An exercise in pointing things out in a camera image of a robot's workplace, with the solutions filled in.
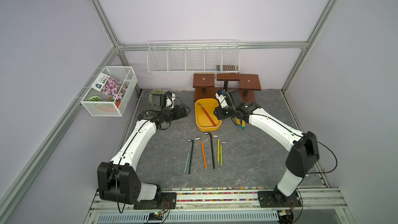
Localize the flower seed packet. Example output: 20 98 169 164
91 73 128 101

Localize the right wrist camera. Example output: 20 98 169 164
216 89 228 108

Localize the aluminium mounting rail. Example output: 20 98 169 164
84 187 355 224

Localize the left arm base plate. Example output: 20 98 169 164
133 192 177 210

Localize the large black hex key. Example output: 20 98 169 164
204 132 216 170

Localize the yellow hex key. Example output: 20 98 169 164
214 135 220 164

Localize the green hex key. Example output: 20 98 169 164
219 142 226 168

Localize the brown wooden stand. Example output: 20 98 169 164
193 73 262 102

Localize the red hex key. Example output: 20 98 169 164
198 103 217 126

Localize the white wire side basket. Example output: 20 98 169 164
80 66 137 117

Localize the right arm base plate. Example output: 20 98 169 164
258 190 302 208

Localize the long white wire basket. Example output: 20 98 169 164
147 39 240 74

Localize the small black hex key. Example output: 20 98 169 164
187 140 194 174

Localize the white potted green plant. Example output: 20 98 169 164
149 89 175 109

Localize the orange hex key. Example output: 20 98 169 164
195 138 208 172

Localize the yellow plastic storage box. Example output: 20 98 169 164
195 98 222 132

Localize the green garden trowel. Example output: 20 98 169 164
235 118 242 128

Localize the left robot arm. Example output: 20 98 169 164
97 103 191 205

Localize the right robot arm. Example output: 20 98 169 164
214 90 320 205

